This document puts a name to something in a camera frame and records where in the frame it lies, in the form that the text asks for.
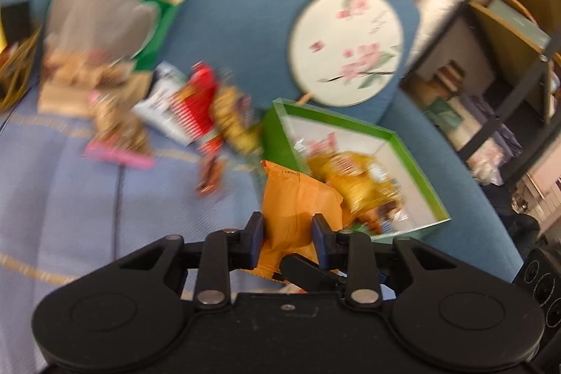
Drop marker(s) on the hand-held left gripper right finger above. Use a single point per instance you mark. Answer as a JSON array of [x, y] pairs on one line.
[[322, 240]]

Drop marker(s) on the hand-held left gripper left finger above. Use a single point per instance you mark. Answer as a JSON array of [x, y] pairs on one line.
[[256, 240]]

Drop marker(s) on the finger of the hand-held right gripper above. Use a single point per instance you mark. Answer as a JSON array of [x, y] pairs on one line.
[[311, 273]]

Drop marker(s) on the plain orange snack packet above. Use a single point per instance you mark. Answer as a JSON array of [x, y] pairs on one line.
[[293, 203]]

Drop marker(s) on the yellow red-label snack packet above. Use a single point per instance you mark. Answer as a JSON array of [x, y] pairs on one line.
[[355, 181]]

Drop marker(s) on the green cardboard box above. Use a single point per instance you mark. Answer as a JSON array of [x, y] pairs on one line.
[[276, 133]]

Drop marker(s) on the clear gold snack packet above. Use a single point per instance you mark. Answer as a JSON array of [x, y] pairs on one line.
[[236, 120]]

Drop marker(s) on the white snack packet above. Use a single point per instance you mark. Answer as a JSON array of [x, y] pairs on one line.
[[162, 102]]

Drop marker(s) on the clear nut snack packet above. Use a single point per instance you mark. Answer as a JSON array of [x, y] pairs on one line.
[[118, 128]]

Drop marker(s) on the blue plaid blanket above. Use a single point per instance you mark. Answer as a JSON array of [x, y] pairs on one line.
[[65, 203]]

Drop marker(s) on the round floral fan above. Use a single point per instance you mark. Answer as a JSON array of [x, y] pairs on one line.
[[346, 45]]

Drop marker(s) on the black shelf rack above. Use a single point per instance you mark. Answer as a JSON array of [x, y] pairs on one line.
[[539, 63]]

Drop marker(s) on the clear plastic roll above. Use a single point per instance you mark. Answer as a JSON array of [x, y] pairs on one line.
[[434, 14]]

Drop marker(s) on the woven wicker basket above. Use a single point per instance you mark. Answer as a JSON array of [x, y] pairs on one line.
[[17, 71]]

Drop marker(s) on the black and gold box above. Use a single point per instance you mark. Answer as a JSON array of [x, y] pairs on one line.
[[15, 21]]

